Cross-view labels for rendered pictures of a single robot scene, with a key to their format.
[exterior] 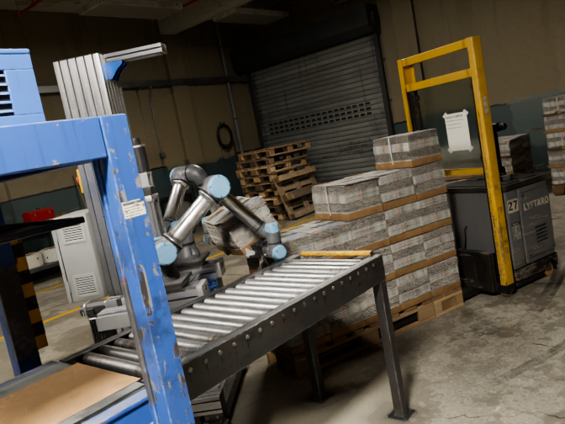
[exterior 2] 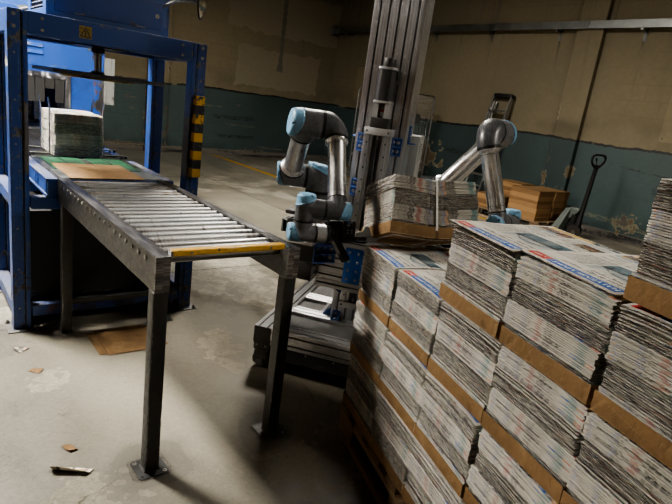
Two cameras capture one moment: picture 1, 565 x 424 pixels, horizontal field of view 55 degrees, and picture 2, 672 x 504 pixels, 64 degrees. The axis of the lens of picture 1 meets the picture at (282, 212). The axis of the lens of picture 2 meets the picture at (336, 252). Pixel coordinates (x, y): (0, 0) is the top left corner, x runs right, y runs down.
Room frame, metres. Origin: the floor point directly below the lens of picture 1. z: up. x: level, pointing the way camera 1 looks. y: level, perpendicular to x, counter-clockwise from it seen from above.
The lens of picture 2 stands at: (3.28, -1.93, 1.33)
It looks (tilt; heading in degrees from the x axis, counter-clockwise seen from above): 15 degrees down; 98
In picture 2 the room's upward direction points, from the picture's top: 8 degrees clockwise
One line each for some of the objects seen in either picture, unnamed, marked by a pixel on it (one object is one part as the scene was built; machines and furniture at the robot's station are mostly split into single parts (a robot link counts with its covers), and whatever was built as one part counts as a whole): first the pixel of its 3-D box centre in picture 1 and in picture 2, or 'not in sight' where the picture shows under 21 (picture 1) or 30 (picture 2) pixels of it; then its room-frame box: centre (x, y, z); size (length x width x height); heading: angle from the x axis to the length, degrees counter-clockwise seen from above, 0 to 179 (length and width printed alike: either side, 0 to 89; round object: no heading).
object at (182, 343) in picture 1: (168, 343); (132, 194); (1.90, 0.49, 0.77); 0.47 x 0.05 x 0.05; 48
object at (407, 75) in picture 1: (421, 168); not in sight; (4.40, -1.17, 0.97); 0.09 x 0.09 x 1.75; 29
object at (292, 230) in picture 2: (276, 251); (301, 231); (2.86, 0.07, 0.84); 0.11 x 0.08 x 0.09; 28
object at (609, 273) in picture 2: (375, 173); (629, 272); (3.76, -0.68, 1.06); 0.37 x 0.28 x 0.01; 29
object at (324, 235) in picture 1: (343, 281); (466, 419); (3.55, -0.32, 0.42); 1.17 x 0.39 x 0.83; 119
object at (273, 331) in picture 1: (292, 318); (101, 222); (2.03, 0.04, 0.74); 1.34 x 0.05 x 0.12; 138
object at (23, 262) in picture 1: (24, 289); (196, 137); (1.99, 0.99, 1.05); 0.05 x 0.05 x 0.45; 48
